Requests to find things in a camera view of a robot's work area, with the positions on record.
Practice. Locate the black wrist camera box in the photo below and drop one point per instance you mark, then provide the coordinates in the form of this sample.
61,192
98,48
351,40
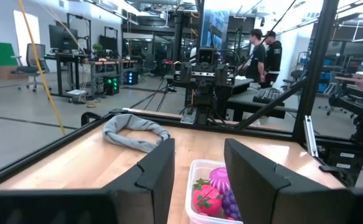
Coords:
206,56

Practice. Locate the computer tower green lights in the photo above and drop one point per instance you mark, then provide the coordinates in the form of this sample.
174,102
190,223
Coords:
111,85

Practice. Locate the white wall panel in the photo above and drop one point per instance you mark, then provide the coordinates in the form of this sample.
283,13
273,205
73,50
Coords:
27,34

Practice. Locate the black aluminium table frame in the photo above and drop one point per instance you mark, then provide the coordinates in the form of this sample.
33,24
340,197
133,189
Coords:
318,62

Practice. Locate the blue screen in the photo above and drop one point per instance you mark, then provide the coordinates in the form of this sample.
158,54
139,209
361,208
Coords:
215,28

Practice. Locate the silver frame bracket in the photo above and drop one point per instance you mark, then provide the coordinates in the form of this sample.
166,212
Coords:
311,137

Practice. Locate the red toy dragon fruit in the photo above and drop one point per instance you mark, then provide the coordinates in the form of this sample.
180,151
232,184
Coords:
207,199

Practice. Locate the grey office chair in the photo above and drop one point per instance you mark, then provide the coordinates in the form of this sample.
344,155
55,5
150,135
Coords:
33,62

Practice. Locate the black keyboard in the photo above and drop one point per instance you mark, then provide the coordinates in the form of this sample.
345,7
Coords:
266,96

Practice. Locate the grey cloth band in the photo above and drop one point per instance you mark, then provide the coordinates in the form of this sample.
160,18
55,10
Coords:
131,123

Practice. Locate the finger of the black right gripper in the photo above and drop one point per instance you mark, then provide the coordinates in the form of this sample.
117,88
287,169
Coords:
183,73
224,74

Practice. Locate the black pillar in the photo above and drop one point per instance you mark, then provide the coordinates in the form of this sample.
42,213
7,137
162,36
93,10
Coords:
178,37

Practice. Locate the wooden top desk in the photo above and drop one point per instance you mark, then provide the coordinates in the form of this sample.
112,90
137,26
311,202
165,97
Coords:
109,62

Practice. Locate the magenta white-striped toy vegetable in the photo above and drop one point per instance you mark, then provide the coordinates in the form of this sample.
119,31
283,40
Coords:
220,179

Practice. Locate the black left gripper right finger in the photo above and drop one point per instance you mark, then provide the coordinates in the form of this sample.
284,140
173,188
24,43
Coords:
262,193

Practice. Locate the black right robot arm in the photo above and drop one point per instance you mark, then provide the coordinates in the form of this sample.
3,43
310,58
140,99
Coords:
204,102

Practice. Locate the green board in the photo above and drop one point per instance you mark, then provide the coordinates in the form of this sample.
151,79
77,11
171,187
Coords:
0,54

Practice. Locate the dark grey desk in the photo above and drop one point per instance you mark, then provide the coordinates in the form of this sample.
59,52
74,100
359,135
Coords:
246,101

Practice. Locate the black computer monitor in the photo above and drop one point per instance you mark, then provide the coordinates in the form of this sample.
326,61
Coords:
108,42
63,37

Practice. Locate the computer tower blue lights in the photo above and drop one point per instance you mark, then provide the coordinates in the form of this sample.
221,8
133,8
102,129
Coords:
133,77

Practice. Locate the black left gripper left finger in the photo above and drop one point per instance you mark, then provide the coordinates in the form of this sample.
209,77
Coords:
153,186

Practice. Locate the person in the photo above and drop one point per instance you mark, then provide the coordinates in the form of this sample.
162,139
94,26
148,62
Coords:
257,59
273,59

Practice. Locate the clear plastic tupperware container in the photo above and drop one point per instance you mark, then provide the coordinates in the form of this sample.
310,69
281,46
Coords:
190,186

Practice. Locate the purple toy grape bunch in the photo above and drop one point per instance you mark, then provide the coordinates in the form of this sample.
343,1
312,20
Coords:
231,205

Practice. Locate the black desk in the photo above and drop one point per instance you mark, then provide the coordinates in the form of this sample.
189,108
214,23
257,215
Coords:
64,56

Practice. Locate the black box white labels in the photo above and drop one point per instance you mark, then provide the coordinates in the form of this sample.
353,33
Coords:
343,161

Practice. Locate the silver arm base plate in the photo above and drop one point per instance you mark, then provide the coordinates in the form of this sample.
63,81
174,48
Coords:
188,116

